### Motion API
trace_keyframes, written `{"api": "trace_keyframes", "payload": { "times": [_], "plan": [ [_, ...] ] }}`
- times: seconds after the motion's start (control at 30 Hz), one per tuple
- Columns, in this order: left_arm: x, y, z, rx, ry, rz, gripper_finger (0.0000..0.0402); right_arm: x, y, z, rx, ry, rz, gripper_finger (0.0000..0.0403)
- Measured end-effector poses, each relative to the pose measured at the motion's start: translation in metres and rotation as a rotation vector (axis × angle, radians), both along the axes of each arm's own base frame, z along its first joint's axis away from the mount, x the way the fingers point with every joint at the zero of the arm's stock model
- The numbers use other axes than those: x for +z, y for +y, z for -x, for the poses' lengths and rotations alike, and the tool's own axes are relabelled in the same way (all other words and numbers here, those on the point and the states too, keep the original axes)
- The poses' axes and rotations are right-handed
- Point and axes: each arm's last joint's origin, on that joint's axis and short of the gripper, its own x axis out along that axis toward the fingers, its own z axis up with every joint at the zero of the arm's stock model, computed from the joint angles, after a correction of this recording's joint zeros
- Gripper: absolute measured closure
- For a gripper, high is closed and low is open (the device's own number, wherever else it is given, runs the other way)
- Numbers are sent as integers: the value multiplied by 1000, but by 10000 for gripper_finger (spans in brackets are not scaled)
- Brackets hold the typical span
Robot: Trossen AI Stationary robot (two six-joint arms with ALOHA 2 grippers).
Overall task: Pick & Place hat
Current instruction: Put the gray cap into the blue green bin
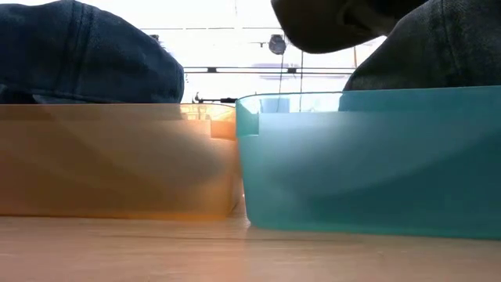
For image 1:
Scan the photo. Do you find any dark grey cap pale-edged brim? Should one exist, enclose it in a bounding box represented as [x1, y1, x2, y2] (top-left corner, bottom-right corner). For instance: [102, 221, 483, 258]
[270, 0, 430, 55]

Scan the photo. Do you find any green cutting board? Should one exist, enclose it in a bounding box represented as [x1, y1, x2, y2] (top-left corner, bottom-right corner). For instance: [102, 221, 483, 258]
[234, 85, 501, 240]

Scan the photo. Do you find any black ceiling cable reel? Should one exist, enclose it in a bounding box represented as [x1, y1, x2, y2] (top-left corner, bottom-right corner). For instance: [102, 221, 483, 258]
[268, 34, 287, 56]

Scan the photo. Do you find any orange cutting board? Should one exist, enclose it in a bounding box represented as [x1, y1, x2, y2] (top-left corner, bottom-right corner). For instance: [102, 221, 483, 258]
[0, 102, 242, 220]

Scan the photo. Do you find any long ceiling light bar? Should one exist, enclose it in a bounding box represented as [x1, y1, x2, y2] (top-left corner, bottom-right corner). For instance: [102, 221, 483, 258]
[183, 66, 357, 75]

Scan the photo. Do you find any blue denim cap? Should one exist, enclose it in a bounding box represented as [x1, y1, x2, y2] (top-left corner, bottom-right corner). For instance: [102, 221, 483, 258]
[0, 0, 186, 105]

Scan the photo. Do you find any black aluminium rig frame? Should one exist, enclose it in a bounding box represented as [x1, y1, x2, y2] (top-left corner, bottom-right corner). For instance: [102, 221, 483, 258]
[193, 92, 239, 105]

